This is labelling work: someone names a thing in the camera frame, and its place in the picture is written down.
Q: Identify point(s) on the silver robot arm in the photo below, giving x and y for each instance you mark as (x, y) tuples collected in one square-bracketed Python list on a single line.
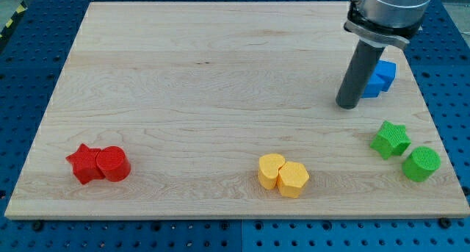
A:
[(382, 23)]

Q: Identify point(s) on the blue cube block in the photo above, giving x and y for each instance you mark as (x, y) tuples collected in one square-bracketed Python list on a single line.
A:
[(386, 71)]

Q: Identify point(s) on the yellow heart block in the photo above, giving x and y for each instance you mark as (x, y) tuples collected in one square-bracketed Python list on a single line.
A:
[(268, 169)]

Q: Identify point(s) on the light wooden board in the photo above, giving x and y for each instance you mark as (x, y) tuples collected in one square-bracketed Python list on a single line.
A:
[(195, 92)]

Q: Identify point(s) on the yellow hexagon block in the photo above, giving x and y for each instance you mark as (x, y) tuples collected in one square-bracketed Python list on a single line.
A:
[(292, 178)]

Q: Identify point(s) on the red cylinder block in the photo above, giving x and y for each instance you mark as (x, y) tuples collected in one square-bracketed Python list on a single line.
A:
[(113, 163)]

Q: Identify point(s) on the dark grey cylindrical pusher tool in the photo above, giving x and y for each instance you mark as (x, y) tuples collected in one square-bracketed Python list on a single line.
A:
[(358, 74)]

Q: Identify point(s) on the red star block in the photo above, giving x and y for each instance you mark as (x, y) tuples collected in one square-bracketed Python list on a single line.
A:
[(84, 165)]

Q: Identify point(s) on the green star block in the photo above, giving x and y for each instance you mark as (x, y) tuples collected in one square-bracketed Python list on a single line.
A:
[(390, 140)]

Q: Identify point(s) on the green cylinder block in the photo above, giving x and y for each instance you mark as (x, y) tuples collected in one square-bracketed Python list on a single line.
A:
[(421, 164)]

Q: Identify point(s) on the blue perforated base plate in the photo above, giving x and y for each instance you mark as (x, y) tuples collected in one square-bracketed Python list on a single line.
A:
[(30, 66)]

